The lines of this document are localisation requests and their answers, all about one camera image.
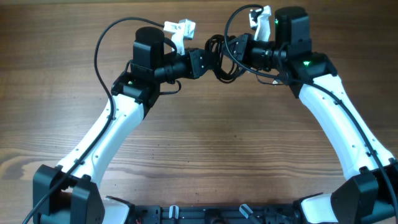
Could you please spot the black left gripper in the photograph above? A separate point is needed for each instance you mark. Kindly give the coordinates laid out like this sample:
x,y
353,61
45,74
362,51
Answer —
x,y
196,68

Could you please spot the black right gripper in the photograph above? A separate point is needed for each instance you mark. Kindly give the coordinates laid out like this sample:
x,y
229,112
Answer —
x,y
244,43

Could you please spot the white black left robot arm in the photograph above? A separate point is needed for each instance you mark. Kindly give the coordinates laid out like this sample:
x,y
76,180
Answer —
x,y
69,192

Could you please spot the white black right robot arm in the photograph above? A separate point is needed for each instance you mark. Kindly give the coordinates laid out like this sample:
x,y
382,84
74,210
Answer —
x,y
282,50

